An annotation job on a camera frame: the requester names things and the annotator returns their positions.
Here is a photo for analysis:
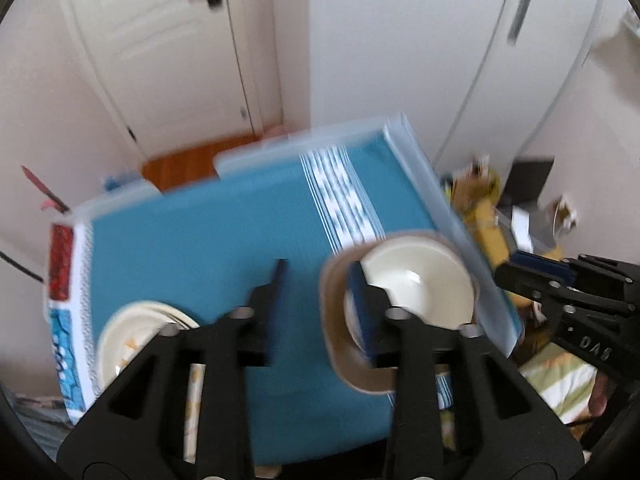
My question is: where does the cream plate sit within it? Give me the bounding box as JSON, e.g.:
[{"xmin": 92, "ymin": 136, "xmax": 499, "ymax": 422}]
[{"xmin": 94, "ymin": 300, "xmax": 202, "ymax": 393}]

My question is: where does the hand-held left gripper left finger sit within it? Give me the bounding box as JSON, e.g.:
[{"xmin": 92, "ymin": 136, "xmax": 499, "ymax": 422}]
[{"xmin": 57, "ymin": 259, "xmax": 289, "ymax": 480}]

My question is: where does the translucent plastic storage box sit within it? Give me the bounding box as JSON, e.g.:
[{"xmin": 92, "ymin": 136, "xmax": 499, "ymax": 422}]
[{"xmin": 65, "ymin": 112, "xmax": 523, "ymax": 358}]

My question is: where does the black cable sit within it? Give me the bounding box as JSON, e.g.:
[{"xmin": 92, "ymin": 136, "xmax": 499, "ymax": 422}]
[{"xmin": 0, "ymin": 251, "xmax": 46, "ymax": 283}]

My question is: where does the grey wardrobe handle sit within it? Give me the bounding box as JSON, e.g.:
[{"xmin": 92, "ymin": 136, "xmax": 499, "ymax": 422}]
[{"xmin": 506, "ymin": 0, "xmax": 534, "ymax": 44}]

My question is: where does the red and blue labelled box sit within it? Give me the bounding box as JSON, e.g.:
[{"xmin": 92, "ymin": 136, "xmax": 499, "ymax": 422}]
[{"xmin": 46, "ymin": 221, "xmax": 97, "ymax": 423}]

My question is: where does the cream bowl with brown outside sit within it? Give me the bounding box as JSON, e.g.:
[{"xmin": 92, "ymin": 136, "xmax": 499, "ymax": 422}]
[{"xmin": 320, "ymin": 232, "xmax": 482, "ymax": 395}]

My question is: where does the striped bedding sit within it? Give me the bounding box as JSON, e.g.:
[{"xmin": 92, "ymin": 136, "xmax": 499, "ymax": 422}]
[{"xmin": 517, "ymin": 342, "xmax": 603, "ymax": 423}]

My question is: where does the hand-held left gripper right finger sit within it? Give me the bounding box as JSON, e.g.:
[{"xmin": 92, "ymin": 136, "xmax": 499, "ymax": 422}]
[{"xmin": 347, "ymin": 260, "xmax": 586, "ymax": 480}]

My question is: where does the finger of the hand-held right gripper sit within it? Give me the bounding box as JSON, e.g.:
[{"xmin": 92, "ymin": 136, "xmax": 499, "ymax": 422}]
[
  {"xmin": 494, "ymin": 261, "xmax": 568, "ymax": 307},
  {"xmin": 514, "ymin": 251, "xmax": 576, "ymax": 286}
]

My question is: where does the white door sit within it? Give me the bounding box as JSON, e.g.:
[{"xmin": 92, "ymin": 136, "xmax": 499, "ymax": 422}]
[{"xmin": 55, "ymin": 0, "xmax": 266, "ymax": 158}]

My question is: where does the white wardrobe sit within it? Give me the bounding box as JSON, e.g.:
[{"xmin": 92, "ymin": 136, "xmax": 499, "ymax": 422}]
[{"xmin": 309, "ymin": 0, "xmax": 608, "ymax": 176}]

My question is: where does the pink stick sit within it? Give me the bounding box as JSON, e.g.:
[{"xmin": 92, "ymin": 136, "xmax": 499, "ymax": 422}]
[{"xmin": 20, "ymin": 164, "xmax": 72, "ymax": 212}]

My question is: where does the black flat panel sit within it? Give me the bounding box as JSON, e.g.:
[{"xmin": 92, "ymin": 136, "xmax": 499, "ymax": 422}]
[{"xmin": 509, "ymin": 157, "xmax": 556, "ymax": 207}]

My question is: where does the blue patterned tablecloth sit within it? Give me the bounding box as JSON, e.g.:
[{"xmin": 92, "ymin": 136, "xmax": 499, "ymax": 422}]
[{"xmin": 87, "ymin": 130, "xmax": 453, "ymax": 467}]

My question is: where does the white paper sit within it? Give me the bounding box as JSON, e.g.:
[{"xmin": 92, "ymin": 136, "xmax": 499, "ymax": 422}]
[{"xmin": 510, "ymin": 209, "xmax": 537, "ymax": 251}]

